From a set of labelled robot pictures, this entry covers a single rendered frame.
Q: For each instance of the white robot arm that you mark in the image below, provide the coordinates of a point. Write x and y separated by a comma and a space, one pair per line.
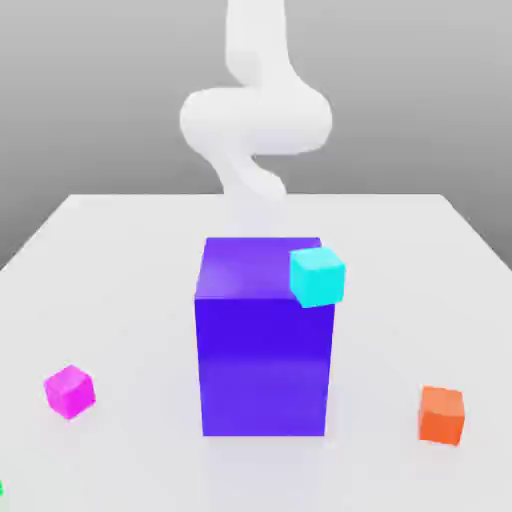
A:
256, 120

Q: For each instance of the small cyan cube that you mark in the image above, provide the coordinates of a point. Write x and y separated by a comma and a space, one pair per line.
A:
318, 276

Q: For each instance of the small magenta cube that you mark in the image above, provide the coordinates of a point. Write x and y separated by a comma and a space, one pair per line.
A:
70, 392

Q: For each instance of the small orange cube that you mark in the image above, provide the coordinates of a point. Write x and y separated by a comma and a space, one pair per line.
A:
441, 416

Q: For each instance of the large purple box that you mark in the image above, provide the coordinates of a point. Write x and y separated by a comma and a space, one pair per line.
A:
264, 360

